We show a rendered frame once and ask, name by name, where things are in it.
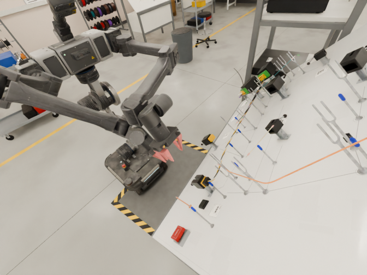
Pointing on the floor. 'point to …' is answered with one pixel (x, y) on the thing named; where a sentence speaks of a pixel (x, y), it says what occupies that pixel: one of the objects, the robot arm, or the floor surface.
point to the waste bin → (183, 43)
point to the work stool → (204, 28)
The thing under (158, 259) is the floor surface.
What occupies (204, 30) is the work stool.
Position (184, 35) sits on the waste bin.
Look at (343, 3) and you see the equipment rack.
